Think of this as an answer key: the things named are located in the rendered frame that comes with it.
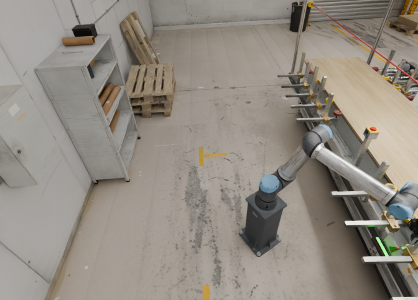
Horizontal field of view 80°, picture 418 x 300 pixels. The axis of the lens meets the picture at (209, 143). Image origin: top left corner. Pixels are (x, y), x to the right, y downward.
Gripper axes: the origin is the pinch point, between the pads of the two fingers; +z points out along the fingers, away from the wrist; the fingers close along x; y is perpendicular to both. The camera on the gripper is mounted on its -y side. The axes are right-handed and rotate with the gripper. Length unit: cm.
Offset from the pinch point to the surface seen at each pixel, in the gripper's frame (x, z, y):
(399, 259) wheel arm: 2.5, 15.0, -2.6
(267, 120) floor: 25, 103, 261
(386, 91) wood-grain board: -89, 13, 186
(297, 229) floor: 28, 102, 67
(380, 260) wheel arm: 13.6, 15.0, -2.7
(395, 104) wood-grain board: -84, 12, 160
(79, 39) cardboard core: 245, -59, 190
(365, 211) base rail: -4, 32, 42
